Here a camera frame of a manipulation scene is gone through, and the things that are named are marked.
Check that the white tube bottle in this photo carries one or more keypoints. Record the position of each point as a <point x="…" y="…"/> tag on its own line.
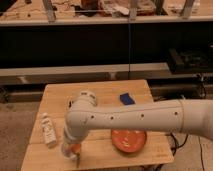
<point x="48" y="131"/>

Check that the black equipment on shelf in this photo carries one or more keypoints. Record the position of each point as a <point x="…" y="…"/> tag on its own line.
<point x="190" y="61"/>

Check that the blue sponge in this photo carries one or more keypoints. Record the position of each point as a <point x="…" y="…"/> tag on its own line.
<point x="126" y="99"/>

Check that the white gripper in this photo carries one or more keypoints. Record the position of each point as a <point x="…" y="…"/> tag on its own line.
<point x="74" y="135"/>

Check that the white ceramic cup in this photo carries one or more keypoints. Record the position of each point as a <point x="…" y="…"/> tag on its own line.
<point x="66" y="150"/>

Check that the orange ceramic plate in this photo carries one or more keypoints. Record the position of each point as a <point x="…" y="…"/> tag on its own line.
<point x="128" y="141"/>

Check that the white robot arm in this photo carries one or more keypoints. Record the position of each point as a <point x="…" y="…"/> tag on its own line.
<point x="189" y="116"/>

